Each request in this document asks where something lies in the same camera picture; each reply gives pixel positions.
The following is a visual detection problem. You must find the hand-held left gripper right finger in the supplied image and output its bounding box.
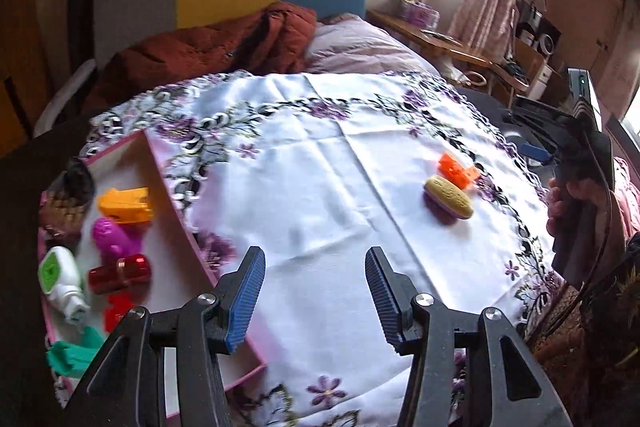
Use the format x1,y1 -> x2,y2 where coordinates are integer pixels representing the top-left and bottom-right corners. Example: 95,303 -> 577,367
365,247 -> 573,427

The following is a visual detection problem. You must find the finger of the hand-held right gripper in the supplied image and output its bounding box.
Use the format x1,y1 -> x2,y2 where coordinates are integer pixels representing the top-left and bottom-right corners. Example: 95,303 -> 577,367
519,141 -> 564,166
509,98 -> 574,134

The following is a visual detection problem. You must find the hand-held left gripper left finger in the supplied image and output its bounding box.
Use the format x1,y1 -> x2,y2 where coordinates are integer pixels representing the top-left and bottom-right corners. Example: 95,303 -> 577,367
65,246 -> 267,427

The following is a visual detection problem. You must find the small orange plastic toy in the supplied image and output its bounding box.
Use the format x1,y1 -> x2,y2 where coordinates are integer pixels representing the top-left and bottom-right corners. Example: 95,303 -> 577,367
438,152 -> 481,190

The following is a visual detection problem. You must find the pink-rimmed white tray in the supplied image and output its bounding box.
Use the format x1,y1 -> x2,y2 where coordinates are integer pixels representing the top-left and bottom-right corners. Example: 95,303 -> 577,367
37,129 -> 267,423

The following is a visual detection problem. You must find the small red plastic piece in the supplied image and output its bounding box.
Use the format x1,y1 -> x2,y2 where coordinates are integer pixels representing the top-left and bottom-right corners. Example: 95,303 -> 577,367
103,292 -> 137,333

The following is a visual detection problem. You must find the red cylinder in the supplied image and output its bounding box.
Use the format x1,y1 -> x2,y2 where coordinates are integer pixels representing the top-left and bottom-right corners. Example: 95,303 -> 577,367
88,253 -> 151,297

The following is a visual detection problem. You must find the magenta plastic bottle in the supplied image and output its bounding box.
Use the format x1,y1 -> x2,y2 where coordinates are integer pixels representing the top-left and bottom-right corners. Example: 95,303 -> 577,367
91,217 -> 144,266

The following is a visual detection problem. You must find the orange plastic clip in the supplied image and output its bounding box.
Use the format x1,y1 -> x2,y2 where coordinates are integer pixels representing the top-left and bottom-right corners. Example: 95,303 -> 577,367
97,187 -> 154,226

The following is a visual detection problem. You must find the green plastic clip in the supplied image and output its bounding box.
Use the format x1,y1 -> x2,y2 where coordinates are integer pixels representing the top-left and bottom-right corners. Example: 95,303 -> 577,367
46,326 -> 108,381

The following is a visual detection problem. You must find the white bottle with green label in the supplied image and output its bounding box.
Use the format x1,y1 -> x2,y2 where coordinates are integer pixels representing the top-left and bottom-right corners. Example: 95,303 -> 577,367
37,246 -> 92,326

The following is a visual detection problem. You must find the brown scalp massager comb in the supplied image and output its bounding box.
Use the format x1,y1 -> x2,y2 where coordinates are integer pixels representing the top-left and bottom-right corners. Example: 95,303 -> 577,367
40,192 -> 93,244

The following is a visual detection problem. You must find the dark jar with black lid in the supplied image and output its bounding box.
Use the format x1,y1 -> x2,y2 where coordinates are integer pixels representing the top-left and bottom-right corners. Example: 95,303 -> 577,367
52,157 -> 96,202

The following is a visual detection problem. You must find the person's right hand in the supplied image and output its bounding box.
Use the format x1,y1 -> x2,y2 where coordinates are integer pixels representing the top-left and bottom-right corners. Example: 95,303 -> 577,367
546,177 -> 601,238

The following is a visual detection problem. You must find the wooden shelf unit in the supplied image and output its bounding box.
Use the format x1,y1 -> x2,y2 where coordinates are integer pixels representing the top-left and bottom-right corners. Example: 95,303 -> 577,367
510,0 -> 568,104

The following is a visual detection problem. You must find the white floral tablecloth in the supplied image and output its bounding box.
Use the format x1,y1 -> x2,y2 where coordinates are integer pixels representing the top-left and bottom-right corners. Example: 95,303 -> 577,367
52,69 -> 571,427

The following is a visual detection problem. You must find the wooden bedside desk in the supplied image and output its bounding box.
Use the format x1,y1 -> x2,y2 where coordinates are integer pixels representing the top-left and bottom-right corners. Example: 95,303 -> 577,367
367,9 -> 531,108

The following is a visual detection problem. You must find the pink storage box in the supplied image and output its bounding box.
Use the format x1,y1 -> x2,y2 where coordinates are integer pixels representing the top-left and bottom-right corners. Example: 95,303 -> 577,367
400,0 -> 441,28

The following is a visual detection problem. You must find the pale pink quilt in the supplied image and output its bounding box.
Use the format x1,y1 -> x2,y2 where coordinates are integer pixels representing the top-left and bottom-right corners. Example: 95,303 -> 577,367
305,13 -> 441,76

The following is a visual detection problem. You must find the person's dark patterned clothing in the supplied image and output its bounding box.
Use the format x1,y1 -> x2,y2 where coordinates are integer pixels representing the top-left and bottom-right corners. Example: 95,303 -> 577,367
530,232 -> 640,427

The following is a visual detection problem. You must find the rust brown quilted jacket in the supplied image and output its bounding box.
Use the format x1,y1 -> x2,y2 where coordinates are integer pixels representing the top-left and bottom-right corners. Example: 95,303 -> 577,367
82,2 -> 319,114

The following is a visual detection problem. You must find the white padded armrest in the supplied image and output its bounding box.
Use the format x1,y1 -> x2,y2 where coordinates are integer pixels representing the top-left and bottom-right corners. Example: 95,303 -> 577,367
32,58 -> 99,138

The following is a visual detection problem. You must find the wooden wardrobe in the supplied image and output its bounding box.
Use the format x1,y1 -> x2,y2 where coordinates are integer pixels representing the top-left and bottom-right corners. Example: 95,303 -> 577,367
0,0 -> 51,158

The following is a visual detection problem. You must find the black rolled mat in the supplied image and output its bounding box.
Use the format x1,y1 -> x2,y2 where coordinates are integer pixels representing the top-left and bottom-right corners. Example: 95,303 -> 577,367
67,0 -> 104,72

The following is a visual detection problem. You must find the black cable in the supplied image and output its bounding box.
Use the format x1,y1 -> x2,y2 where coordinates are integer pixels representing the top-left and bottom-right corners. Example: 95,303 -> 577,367
579,126 -> 620,308

